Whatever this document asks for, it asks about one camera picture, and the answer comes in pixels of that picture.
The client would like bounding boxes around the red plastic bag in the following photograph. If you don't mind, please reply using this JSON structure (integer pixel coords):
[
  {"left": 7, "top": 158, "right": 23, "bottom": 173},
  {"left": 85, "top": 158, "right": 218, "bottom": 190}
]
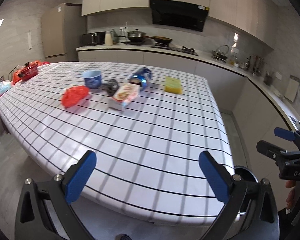
[{"left": 61, "top": 85, "right": 90, "bottom": 109}]

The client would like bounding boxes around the grey kitchen counter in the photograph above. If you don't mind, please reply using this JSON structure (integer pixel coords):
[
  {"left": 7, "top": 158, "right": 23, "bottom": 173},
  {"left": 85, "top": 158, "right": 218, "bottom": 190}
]
[{"left": 75, "top": 42, "right": 300, "bottom": 170}]

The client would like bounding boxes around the red cooking pot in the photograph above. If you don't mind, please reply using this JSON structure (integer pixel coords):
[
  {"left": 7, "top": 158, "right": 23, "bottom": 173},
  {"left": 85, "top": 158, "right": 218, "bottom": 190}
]
[{"left": 12, "top": 61, "right": 39, "bottom": 82}]

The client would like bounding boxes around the wok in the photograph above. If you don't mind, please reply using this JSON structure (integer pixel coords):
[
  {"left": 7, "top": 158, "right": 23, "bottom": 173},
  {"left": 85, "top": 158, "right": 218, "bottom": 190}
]
[{"left": 146, "top": 35, "right": 173, "bottom": 44}]

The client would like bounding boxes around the metal sink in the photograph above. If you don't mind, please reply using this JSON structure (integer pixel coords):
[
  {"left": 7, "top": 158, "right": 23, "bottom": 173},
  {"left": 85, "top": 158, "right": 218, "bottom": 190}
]
[{"left": 289, "top": 115, "right": 300, "bottom": 130}]

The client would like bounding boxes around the person's right hand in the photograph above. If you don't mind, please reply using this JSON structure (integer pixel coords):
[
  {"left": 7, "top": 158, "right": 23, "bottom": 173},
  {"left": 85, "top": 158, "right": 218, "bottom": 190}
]
[{"left": 286, "top": 180, "right": 297, "bottom": 209}]

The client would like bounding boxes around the black range hood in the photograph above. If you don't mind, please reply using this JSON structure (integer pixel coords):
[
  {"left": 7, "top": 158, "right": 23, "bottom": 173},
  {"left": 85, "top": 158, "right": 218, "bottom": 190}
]
[{"left": 149, "top": 0, "right": 210, "bottom": 32}]

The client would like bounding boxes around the black gas stove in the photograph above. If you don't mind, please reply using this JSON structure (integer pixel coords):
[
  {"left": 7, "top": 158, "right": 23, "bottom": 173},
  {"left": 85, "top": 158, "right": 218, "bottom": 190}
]
[{"left": 150, "top": 44, "right": 199, "bottom": 56}]

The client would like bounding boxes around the light blue tissue pack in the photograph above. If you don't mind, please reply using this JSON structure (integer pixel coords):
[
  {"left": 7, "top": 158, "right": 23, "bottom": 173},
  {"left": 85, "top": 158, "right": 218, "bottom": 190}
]
[{"left": 0, "top": 81, "right": 13, "bottom": 93}]

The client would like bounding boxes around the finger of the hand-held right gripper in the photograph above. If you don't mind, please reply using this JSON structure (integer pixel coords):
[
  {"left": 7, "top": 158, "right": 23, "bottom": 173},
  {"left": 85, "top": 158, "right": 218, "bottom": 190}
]
[
  {"left": 256, "top": 140, "right": 287, "bottom": 167},
  {"left": 274, "top": 127, "right": 300, "bottom": 150}
]

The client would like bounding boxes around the lidded cooking pot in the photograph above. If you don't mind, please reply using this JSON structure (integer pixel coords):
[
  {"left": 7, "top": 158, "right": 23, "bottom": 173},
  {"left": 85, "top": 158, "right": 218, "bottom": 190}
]
[{"left": 127, "top": 29, "right": 147, "bottom": 43}]

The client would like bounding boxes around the black microwave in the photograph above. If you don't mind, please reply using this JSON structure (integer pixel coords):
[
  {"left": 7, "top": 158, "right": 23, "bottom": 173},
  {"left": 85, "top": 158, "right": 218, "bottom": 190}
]
[{"left": 81, "top": 32, "right": 106, "bottom": 47}]

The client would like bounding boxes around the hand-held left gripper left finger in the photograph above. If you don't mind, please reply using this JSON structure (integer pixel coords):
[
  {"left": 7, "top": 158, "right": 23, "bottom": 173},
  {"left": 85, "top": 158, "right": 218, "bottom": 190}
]
[{"left": 15, "top": 150, "right": 98, "bottom": 240}]

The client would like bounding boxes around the black trash bin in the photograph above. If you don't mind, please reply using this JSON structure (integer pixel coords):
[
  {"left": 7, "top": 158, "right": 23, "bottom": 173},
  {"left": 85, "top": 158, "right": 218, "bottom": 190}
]
[{"left": 234, "top": 165, "right": 259, "bottom": 233}]

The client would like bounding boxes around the white cutting board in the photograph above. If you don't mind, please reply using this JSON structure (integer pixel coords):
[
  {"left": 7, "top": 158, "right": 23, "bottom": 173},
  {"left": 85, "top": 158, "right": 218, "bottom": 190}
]
[{"left": 284, "top": 76, "right": 300, "bottom": 102}]

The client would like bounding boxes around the checked white tablecloth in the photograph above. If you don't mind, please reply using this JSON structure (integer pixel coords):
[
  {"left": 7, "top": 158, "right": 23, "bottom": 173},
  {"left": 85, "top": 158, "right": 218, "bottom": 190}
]
[{"left": 0, "top": 61, "right": 235, "bottom": 227}]

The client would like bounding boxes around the beige refrigerator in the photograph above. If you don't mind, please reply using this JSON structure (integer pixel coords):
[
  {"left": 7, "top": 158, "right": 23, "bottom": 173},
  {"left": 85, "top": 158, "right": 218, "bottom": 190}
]
[{"left": 41, "top": 3, "right": 82, "bottom": 63}]

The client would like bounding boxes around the printed snack box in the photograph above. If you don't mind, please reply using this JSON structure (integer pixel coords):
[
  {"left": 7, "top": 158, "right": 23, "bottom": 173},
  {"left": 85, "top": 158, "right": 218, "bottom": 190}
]
[{"left": 108, "top": 82, "right": 141, "bottom": 112}]

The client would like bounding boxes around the blue soda can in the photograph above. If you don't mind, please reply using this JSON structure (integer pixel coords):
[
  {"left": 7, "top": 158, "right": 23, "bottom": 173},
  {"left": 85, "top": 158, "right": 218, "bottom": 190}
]
[{"left": 128, "top": 67, "right": 153, "bottom": 90}]

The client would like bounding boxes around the light blue paper bowl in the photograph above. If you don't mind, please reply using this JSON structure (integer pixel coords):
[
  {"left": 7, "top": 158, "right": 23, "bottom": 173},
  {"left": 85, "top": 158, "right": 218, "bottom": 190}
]
[{"left": 82, "top": 70, "right": 101, "bottom": 89}]

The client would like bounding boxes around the yellow sponge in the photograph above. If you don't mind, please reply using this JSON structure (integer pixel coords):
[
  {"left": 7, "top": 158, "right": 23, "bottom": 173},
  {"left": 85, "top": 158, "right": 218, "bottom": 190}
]
[{"left": 164, "top": 76, "right": 183, "bottom": 94}]

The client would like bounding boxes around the metal utensil rack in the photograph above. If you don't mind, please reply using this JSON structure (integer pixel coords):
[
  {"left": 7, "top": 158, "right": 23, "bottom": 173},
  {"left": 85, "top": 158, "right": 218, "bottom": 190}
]
[{"left": 251, "top": 56, "right": 264, "bottom": 75}]

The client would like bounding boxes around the dark utensil holder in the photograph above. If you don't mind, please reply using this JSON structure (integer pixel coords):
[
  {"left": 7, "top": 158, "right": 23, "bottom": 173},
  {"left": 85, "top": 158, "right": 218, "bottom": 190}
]
[{"left": 263, "top": 71, "right": 274, "bottom": 87}]

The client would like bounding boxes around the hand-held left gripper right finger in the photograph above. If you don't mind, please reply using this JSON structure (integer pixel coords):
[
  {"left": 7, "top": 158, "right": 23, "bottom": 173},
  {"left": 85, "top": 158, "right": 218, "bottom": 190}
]
[{"left": 199, "top": 151, "right": 280, "bottom": 240}]

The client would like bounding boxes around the metal kettle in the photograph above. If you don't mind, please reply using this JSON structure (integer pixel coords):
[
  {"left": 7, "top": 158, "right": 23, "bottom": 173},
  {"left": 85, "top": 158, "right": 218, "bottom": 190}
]
[{"left": 212, "top": 44, "right": 230, "bottom": 61}]

